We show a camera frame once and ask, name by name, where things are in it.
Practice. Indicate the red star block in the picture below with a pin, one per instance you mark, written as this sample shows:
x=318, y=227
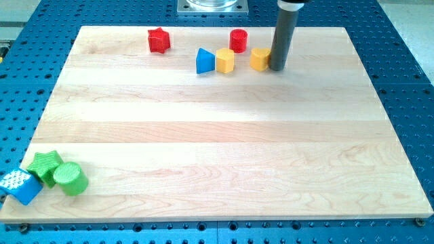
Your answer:
x=159, y=40

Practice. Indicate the light wooden board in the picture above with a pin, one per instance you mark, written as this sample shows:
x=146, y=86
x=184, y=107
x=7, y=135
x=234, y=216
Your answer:
x=159, y=142

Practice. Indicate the red cylinder block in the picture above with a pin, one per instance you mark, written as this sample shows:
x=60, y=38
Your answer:
x=238, y=40

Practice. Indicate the grey cylindrical robot pusher arm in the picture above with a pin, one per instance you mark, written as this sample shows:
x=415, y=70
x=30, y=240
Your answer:
x=285, y=25

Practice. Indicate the yellow heart block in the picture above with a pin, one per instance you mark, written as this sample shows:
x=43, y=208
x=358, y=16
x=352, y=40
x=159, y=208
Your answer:
x=259, y=58

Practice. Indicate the green cylinder block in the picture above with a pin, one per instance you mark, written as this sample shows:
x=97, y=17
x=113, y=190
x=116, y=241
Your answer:
x=71, y=178

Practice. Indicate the green star block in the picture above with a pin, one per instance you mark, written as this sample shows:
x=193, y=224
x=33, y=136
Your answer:
x=44, y=165

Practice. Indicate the left board stop screw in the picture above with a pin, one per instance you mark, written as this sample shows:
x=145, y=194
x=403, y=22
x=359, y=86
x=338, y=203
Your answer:
x=23, y=228

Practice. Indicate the blue cube block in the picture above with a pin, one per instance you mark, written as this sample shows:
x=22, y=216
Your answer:
x=22, y=185

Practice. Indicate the blue triangle block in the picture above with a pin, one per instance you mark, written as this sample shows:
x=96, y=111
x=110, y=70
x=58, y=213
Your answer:
x=205, y=61

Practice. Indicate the board stop screw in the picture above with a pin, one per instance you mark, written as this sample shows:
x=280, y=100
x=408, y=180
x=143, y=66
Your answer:
x=419, y=222
x=23, y=228

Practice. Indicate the yellow hexagon block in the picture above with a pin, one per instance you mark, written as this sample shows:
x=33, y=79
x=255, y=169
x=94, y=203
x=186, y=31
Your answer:
x=225, y=60

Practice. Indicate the right board stop screw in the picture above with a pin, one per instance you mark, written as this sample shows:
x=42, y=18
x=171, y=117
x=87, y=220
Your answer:
x=419, y=222

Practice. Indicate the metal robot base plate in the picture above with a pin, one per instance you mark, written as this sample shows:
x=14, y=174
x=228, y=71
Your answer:
x=212, y=7

